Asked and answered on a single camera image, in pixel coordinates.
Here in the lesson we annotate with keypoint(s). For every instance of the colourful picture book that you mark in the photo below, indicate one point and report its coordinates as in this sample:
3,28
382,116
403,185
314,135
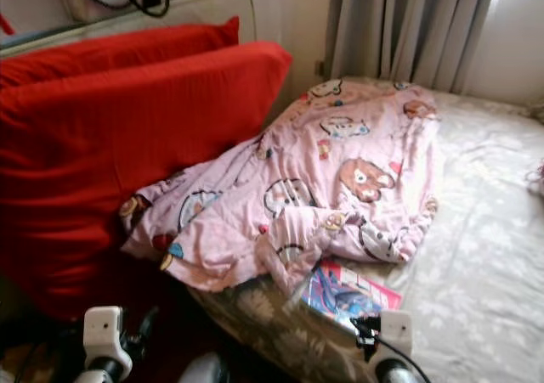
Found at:
344,294

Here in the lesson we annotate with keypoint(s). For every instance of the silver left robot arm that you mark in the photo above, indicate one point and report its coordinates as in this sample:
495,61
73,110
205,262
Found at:
104,373

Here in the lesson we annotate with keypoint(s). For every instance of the silver robot left leg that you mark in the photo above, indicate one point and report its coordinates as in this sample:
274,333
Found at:
204,370

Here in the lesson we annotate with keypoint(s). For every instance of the beige floral bed sheet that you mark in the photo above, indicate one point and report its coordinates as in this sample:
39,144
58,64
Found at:
484,230

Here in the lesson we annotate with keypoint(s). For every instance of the pink cartoon print blanket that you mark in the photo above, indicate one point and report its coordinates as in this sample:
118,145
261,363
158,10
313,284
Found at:
331,145

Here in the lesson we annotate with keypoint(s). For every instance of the large red pillow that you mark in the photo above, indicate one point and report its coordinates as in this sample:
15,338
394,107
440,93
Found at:
119,145

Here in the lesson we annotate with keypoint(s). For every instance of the flat red pillow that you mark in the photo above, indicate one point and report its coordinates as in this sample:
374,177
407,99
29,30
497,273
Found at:
119,50

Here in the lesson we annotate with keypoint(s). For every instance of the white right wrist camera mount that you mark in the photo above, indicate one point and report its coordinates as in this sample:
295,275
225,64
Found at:
397,332

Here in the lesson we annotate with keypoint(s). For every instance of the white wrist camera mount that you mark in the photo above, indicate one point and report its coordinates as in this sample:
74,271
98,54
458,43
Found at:
397,332
102,332

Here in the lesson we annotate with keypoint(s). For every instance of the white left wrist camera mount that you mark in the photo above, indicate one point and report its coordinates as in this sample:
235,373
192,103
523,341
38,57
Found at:
102,332

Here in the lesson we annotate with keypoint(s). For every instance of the wall outlet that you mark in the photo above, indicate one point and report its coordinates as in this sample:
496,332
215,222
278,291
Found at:
320,68

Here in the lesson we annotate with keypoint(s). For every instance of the grey curtain beside wall outlet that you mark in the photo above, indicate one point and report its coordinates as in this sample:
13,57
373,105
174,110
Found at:
399,26

